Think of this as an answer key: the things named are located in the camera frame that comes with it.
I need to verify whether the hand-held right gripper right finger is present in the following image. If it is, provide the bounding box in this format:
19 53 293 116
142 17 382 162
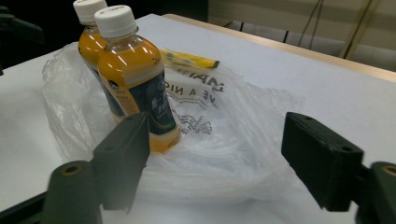
281 112 364 213

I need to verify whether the orange juice bottle white cap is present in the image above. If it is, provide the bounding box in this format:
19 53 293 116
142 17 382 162
72 0 126 124
93 5 182 154

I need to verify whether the thin olive cable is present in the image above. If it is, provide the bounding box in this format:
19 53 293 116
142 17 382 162
309 0 325 50
297 0 323 47

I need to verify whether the clear plastic bag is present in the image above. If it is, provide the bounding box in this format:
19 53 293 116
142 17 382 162
41 41 313 207

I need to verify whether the yellow snack packet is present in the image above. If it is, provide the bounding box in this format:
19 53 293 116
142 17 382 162
160 48 220 70

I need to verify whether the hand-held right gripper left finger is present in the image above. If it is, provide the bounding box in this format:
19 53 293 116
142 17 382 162
92 112 151 213

